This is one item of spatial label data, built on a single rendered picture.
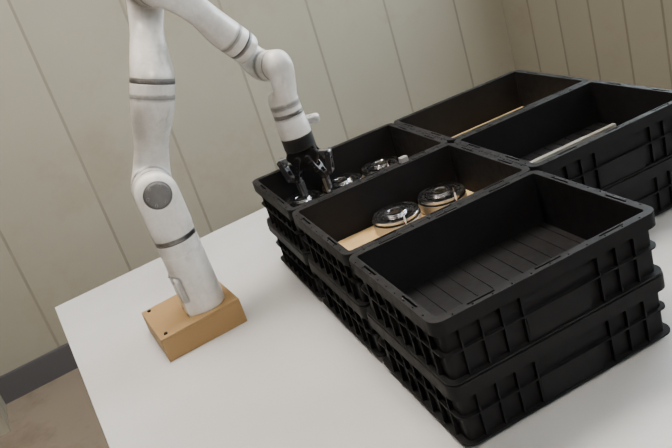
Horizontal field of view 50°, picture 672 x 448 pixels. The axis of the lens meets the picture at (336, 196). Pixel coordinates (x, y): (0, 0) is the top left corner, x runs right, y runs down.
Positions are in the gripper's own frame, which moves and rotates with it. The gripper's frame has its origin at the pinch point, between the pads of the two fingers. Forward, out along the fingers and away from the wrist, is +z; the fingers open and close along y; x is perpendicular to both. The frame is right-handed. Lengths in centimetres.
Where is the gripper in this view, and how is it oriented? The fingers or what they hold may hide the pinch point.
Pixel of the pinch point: (315, 188)
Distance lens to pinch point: 174.1
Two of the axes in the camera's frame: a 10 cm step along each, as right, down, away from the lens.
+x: 2.4, -4.4, 8.6
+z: 3.1, 8.8, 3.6
